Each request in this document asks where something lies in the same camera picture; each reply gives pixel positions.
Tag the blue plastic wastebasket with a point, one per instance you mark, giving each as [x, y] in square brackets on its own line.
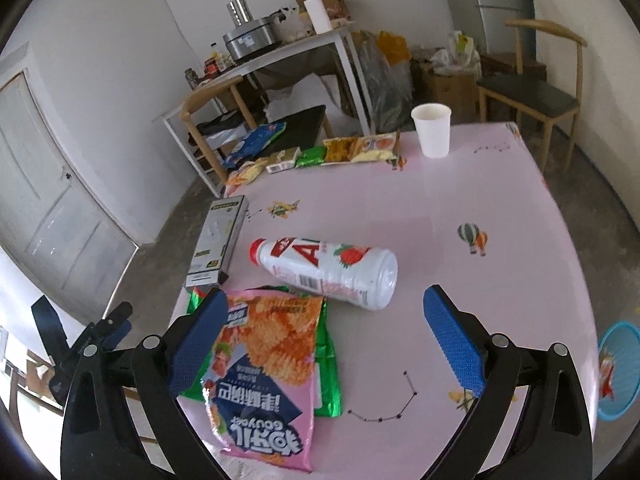
[625, 390]

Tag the small white carton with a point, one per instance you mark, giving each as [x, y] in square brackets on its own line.
[282, 160]

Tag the white green printed bag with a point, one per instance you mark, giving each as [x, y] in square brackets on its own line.
[461, 50]

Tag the pink chip bag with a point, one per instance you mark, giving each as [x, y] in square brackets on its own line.
[265, 360]

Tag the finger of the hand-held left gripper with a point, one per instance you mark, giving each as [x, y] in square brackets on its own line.
[121, 334]
[117, 316]

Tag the red sauce jar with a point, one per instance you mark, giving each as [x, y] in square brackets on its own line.
[210, 67]

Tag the white strawberry drink bottle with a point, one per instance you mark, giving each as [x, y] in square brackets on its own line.
[325, 270]

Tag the steel rice cooker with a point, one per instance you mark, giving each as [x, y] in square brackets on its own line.
[250, 40]

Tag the small green snack packet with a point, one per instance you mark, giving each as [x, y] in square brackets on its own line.
[310, 156]

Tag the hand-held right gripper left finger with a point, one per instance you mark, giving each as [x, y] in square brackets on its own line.
[197, 342]

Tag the white paper cup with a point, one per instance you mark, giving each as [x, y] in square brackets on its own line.
[432, 132]

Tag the green snack bag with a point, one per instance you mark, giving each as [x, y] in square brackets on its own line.
[327, 375]

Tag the white door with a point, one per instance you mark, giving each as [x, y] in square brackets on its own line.
[50, 185]

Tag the dark glass jar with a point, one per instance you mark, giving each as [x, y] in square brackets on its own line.
[190, 79]

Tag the steel utensil holder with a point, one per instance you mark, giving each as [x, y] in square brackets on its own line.
[239, 12]

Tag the grey clear plastic bag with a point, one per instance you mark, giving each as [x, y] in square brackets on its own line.
[382, 90]

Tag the dark wooden stool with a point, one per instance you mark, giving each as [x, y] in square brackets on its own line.
[510, 66]

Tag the white woven sack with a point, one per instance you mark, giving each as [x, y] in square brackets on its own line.
[310, 95]

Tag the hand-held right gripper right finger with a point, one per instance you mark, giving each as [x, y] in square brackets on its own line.
[455, 342]

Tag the brown cardboard box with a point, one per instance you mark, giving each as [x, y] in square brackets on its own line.
[447, 92]

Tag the white plastic bag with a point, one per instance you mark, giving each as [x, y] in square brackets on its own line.
[290, 27]

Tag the clear oil bottle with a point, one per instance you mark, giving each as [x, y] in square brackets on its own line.
[216, 52]

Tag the white paper towel roll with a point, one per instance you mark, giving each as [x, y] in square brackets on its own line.
[317, 15]

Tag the pale yellow snack packet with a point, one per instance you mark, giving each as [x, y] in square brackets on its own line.
[375, 147]

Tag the wooden chair black seat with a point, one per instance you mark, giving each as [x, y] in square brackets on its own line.
[530, 92]
[300, 125]

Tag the white metal-frame table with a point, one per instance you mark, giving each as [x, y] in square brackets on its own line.
[295, 45]

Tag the yellow plastic bag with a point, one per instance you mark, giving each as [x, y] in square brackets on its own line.
[392, 46]

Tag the open cardboard box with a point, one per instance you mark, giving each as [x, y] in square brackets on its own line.
[337, 5]

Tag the black cloth pile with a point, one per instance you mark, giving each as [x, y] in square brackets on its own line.
[220, 125]

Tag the blue snack bag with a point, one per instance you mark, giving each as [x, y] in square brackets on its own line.
[255, 142]

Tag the orange snack packet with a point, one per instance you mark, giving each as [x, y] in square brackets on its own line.
[340, 150]

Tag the grey product box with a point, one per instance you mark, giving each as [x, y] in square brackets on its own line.
[215, 235]

